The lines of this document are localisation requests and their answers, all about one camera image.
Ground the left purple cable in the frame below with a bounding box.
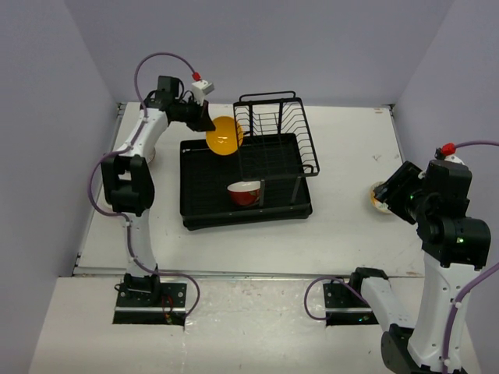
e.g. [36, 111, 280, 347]
[86, 51, 202, 317]

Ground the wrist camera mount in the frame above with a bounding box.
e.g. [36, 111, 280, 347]
[434, 148, 465, 165]
[191, 79, 214, 105]

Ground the yellow bowl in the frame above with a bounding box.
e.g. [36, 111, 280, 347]
[206, 116, 244, 156]

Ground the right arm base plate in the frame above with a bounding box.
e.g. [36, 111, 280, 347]
[303, 268, 379, 326]

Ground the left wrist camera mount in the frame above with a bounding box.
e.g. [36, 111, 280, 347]
[191, 79, 214, 105]

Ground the white floral bowl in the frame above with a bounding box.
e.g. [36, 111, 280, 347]
[370, 181, 391, 214]

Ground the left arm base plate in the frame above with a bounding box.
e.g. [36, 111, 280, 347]
[112, 282, 187, 326]

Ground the black drip tray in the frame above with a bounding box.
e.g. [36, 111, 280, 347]
[180, 133, 317, 231]

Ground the red bowl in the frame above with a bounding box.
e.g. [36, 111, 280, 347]
[227, 181, 261, 206]

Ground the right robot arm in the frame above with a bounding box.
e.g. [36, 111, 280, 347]
[348, 156, 491, 373]

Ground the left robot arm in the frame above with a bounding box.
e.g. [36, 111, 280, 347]
[101, 72, 215, 306]

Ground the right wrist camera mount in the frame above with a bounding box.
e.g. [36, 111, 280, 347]
[434, 148, 465, 165]

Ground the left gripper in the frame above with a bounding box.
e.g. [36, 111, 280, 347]
[172, 96, 215, 132]

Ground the black wire dish rack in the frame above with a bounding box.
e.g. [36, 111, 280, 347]
[233, 90, 320, 207]

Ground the brown patterned white bowl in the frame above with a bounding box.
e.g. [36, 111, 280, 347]
[147, 147, 156, 164]

